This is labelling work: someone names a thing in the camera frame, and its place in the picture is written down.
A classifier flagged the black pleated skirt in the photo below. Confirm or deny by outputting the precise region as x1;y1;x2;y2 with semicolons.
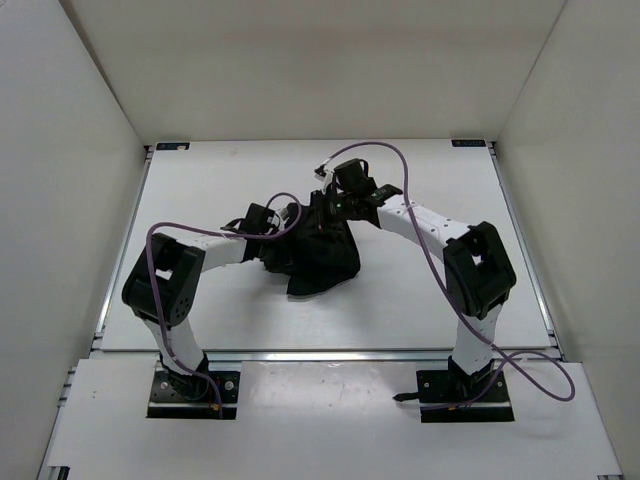
259;203;361;297

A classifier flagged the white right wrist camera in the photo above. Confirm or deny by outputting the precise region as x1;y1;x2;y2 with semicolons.
314;158;334;194

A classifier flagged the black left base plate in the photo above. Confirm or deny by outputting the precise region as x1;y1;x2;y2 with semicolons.
146;368;241;420

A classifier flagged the aluminium table frame rail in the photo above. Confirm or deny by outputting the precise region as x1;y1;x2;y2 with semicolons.
95;140;557;361

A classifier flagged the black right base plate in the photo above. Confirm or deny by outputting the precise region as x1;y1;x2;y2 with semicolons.
393;370;515;424

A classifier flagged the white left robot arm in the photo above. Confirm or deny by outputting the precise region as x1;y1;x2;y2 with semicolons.
122;201;302;398

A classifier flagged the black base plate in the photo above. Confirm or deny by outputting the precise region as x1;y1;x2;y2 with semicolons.
393;370;515;424
146;368;241;420

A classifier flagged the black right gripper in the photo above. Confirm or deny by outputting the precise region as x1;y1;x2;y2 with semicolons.
297;191;356;243

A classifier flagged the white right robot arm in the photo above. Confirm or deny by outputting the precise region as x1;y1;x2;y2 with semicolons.
312;159;517;401

